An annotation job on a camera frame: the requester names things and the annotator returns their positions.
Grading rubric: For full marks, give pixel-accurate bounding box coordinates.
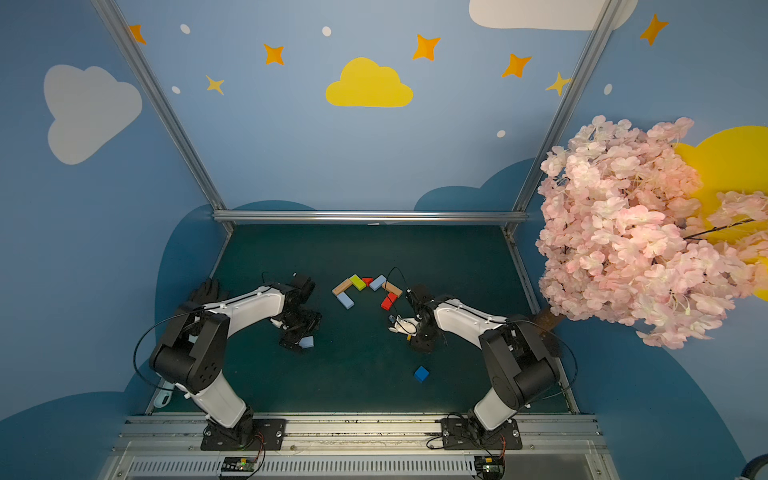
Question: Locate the left aluminium frame post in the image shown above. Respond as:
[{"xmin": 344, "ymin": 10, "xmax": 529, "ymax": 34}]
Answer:
[{"xmin": 89, "ymin": 0, "xmax": 235, "ymax": 235}]

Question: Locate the light blue plastic dustpan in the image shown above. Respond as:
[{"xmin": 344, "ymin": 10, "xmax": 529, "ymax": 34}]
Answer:
[{"xmin": 152, "ymin": 389, "xmax": 173, "ymax": 409}]

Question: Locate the aluminium frame rail front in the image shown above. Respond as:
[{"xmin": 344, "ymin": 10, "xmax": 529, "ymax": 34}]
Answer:
[{"xmin": 99, "ymin": 413, "xmax": 619, "ymax": 479}]

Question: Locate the small circuit board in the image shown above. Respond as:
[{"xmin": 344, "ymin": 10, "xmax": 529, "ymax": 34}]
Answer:
[
  {"xmin": 474, "ymin": 455, "xmax": 505, "ymax": 480},
  {"xmin": 220, "ymin": 456, "xmax": 258, "ymax": 476}
]

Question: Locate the red rectangular block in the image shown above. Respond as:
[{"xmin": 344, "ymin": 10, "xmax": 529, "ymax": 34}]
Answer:
[{"xmin": 381, "ymin": 292, "xmax": 398, "ymax": 311}]

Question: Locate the left small circuit board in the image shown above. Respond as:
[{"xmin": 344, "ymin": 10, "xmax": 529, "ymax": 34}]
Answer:
[{"xmin": 220, "ymin": 456, "xmax": 258, "ymax": 476}]

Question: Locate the right aluminium frame post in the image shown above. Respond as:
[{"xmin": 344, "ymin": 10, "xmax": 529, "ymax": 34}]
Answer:
[{"xmin": 504, "ymin": 0, "xmax": 625, "ymax": 237}]

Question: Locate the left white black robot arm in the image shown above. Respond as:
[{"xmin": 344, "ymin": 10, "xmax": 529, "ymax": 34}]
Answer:
[{"xmin": 149, "ymin": 274, "xmax": 322, "ymax": 450}]

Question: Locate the aluminium frame back crossbar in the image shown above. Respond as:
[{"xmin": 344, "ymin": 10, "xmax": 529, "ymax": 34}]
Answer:
[{"xmin": 213, "ymin": 210, "xmax": 528, "ymax": 224}]

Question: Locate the black green work glove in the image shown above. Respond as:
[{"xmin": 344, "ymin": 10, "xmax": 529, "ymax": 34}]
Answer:
[{"xmin": 187, "ymin": 278, "xmax": 226, "ymax": 305}]

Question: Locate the natural wood block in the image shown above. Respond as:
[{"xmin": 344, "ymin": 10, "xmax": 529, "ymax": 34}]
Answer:
[
  {"xmin": 383, "ymin": 281, "xmax": 402, "ymax": 299},
  {"xmin": 332, "ymin": 278, "xmax": 353, "ymax": 296}
]

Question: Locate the lime green block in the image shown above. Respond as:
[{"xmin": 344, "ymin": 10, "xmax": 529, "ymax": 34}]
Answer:
[{"xmin": 349, "ymin": 275, "xmax": 367, "ymax": 291}]

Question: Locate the dark blue small block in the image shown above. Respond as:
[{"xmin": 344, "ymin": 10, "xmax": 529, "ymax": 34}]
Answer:
[{"xmin": 414, "ymin": 366, "xmax": 429, "ymax": 383}]

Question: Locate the aluminium frame post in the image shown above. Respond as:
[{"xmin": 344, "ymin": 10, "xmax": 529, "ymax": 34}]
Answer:
[
  {"xmin": 504, "ymin": 0, "xmax": 625, "ymax": 237},
  {"xmin": 89, "ymin": 0, "xmax": 235, "ymax": 235}
]

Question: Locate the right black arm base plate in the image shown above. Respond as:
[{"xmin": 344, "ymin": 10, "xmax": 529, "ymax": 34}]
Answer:
[{"xmin": 439, "ymin": 415, "xmax": 523, "ymax": 450}]

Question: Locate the right small circuit board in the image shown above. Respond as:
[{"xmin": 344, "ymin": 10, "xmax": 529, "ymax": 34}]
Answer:
[{"xmin": 474, "ymin": 455, "xmax": 505, "ymax": 480}]

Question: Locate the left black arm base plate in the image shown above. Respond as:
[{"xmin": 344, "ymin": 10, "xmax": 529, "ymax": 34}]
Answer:
[{"xmin": 200, "ymin": 417, "xmax": 287, "ymax": 451}]

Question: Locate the pink artificial blossom tree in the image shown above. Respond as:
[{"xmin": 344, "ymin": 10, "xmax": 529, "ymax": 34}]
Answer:
[{"xmin": 536, "ymin": 116, "xmax": 767, "ymax": 349}]

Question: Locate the light blue block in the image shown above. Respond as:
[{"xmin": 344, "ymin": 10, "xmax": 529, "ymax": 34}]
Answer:
[
  {"xmin": 336, "ymin": 292, "xmax": 354, "ymax": 310},
  {"xmin": 369, "ymin": 275, "xmax": 387, "ymax": 291},
  {"xmin": 299, "ymin": 336, "xmax": 314, "ymax": 349}
]

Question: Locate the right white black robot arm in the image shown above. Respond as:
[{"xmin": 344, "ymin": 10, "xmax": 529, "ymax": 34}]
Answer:
[{"xmin": 399, "ymin": 285, "xmax": 560, "ymax": 438}]

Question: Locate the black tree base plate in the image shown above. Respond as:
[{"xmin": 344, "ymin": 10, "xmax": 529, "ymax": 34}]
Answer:
[{"xmin": 533, "ymin": 309, "xmax": 565, "ymax": 358}]

